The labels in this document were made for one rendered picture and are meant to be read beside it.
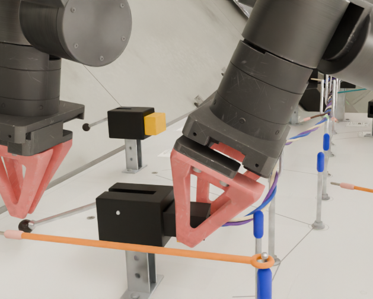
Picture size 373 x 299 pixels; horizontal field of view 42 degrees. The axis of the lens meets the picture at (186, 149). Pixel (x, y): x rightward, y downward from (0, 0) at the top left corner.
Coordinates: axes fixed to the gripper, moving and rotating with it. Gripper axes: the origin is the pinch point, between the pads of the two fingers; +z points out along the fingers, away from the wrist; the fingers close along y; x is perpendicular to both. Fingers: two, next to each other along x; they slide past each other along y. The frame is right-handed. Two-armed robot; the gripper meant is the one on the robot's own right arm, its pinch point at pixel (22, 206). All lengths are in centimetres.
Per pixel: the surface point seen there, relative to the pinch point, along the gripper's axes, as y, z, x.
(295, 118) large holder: 73, 2, -20
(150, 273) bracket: 0.9, 3.8, -12.5
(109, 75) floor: 241, 30, 103
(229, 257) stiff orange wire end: -12.2, -6.9, -20.8
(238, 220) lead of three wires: 1.0, -3.1, -19.4
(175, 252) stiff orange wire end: -12.2, -6.4, -17.9
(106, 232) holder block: -1.9, -0.7, -9.3
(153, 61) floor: 314, 26, 100
